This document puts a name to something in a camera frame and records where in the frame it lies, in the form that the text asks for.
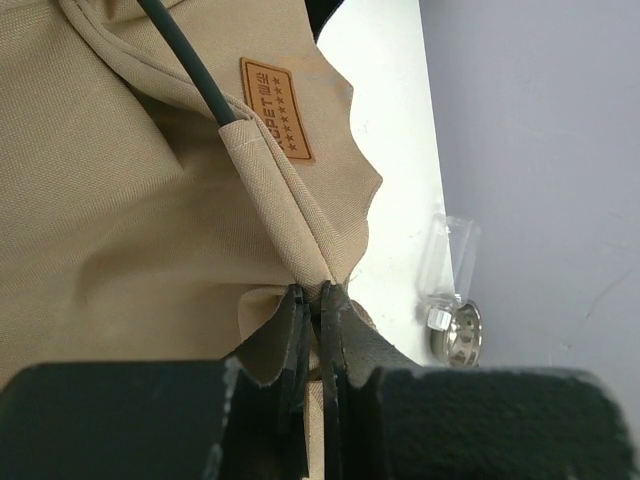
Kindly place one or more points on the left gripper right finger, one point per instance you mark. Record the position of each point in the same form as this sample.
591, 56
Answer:
386, 417

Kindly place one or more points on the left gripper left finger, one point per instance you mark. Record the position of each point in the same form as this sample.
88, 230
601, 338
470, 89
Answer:
240, 417

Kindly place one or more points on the beige pet tent fabric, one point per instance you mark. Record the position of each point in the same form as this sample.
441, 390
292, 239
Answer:
133, 226

